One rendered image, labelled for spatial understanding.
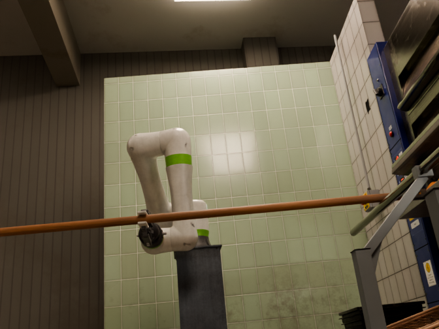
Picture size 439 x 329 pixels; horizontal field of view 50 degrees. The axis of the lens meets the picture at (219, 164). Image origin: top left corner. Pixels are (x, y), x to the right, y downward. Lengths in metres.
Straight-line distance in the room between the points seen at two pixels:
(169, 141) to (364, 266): 1.08
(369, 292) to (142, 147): 1.19
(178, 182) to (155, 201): 0.27
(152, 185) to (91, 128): 2.05
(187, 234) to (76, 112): 2.52
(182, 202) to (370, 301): 0.98
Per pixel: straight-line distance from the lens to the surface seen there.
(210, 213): 1.65
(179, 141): 2.04
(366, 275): 1.29
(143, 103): 3.30
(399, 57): 2.45
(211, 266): 2.17
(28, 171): 4.14
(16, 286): 3.90
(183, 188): 2.00
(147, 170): 2.14
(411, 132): 2.36
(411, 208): 1.96
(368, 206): 2.75
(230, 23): 4.29
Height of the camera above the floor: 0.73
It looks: 22 degrees up
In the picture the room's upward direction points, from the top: 6 degrees counter-clockwise
